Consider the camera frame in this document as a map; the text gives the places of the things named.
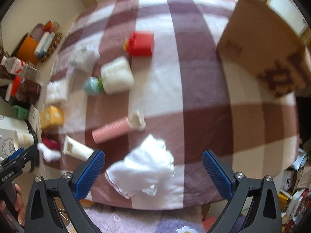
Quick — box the woven rattan basket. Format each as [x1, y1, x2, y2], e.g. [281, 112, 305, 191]
[38, 32, 62, 63]

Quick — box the white cotton swab box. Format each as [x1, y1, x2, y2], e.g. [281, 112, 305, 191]
[69, 46, 100, 74]

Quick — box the clear bag of cotton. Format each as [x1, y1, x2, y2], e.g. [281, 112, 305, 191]
[45, 78, 71, 105]

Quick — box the green plastic clip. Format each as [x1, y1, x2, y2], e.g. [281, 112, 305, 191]
[12, 105, 30, 119]

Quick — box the white cream tube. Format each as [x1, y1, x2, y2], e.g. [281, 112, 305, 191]
[63, 136, 94, 162]

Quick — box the brown cardboard box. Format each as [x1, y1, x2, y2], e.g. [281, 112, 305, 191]
[217, 0, 310, 97]

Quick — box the paper cup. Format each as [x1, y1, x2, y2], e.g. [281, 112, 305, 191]
[13, 130, 34, 150]

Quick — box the white cloth towel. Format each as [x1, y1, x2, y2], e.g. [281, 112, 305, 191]
[104, 134, 175, 199]

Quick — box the white plush radish toy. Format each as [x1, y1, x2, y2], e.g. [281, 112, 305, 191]
[100, 56, 135, 95]

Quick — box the red-lidded jar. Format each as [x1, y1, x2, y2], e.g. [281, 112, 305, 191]
[10, 76, 41, 105]

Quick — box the red house-shaped plastic box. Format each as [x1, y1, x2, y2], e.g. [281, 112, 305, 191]
[123, 31, 155, 57]

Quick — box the orange holder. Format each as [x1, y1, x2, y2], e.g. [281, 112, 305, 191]
[15, 35, 38, 65]

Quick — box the pink tooth-capped roller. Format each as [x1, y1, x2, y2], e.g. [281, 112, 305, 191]
[92, 111, 147, 144]

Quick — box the yellow cardboard gift box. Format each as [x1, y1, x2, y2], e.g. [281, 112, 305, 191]
[39, 105, 64, 129]

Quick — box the person's left hand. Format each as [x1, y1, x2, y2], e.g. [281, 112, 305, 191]
[1, 182, 26, 232]

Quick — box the blue foil triangle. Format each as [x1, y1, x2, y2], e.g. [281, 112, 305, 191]
[83, 77, 101, 96]

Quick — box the plastic water bottle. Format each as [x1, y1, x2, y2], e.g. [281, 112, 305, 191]
[1, 56, 25, 76]

